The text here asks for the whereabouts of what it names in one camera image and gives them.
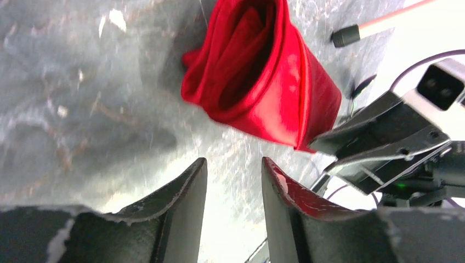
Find pink tripod stand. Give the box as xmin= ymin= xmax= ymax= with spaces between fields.
xmin=330 ymin=0 xmax=438 ymax=48

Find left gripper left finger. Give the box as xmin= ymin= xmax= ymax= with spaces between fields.
xmin=1 ymin=158 xmax=207 ymax=262

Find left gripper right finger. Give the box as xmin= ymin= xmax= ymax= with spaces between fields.
xmin=262 ymin=157 xmax=464 ymax=262

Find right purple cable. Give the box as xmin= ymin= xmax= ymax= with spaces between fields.
xmin=388 ymin=49 xmax=465 ymax=92

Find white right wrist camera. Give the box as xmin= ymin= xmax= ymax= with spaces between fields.
xmin=401 ymin=58 xmax=464 ymax=141

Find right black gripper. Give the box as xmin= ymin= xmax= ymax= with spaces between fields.
xmin=309 ymin=92 xmax=464 ymax=207

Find red cloth napkin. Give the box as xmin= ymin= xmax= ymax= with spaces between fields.
xmin=181 ymin=1 xmax=342 ymax=152

